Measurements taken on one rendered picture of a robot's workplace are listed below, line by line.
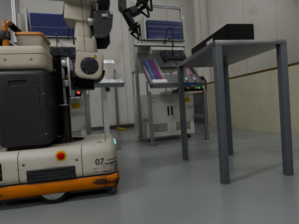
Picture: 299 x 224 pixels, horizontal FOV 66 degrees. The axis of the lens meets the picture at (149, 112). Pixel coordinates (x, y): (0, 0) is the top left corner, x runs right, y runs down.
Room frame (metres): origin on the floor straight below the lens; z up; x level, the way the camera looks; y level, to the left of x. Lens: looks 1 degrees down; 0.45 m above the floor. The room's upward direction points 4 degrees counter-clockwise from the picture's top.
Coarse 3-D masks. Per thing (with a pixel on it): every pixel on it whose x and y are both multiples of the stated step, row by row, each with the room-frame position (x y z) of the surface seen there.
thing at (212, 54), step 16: (208, 48) 1.36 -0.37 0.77; (224, 48) 1.37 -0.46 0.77; (240, 48) 1.40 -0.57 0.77; (256, 48) 1.42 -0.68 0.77; (272, 48) 1.45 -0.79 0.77; (192, 64) 1.84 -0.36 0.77; (208, 64) 1.89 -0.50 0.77; (224, 64) 1.94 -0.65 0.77; (224, 80) 2.01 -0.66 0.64; (288, 80) 1.36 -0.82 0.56; (224, 96) 1.28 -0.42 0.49; (288, 96) 1.36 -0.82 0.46; (224, 112) 1.28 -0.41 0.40; (288, 112) 1.36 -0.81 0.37; (224, 128) 1.28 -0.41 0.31; (288, 128) 1.36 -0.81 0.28; (224, 144) 1.28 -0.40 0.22; (288, 144) 1.36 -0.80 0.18; (224, 160) 1.28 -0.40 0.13; (288, 160) 1.36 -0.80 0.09; (224, 176) 1.28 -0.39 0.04
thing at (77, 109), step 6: (72, 102) 2.74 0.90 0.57; (78, 102) 2.76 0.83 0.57; (84, 102) 2.78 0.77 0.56; (72, 108) 2.74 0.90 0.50; (78, 108) 2.76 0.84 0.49; (84, 108) 2.78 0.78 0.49; (72, 114) 2.73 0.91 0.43; (78, 114) 2.76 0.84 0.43; (84, 114) 2.78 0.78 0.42; (72, 120) 2.73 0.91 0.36; (78, 120) 2.75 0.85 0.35; (84, 120) 2.77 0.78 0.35; (72, 126) 2.73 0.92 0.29; (78, 126) 2.75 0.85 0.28; (84, 126) 2.77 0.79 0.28; (72, 132) 2.73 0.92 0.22; (78, 132) 2.75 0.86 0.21; (84, 132) 2.77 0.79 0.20
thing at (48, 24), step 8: (32, 16) 2.76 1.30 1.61; (40, 16) 2.78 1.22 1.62; (48, 16) 2.81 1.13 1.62; (56, 16) 2.84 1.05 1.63; (32, 24) 2.75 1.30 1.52; (40, 24) 2.78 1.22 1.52; (48, 24) 2.81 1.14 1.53; (56, 24) 2.83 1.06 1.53; (64, 24) 2.86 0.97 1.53; (48, 32) 2.81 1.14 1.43; (56, 32) 2.83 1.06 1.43; (64, 32) 2.86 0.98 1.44; (72, 32) 2.89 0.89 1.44
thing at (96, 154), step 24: (72, 144) 1.26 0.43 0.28; (96, 144) 1.22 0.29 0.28; (0, 168) 1.15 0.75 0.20; (24, 168) 1.13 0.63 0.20; (48, 168) 1.15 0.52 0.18; (72, 168) 1.17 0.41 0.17; (96, 168) 1.19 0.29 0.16; (0, 192) 1.10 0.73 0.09; (24, 192) 1.12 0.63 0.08; (48, 192) 1.15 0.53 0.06; (72, 192) 1.19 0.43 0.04
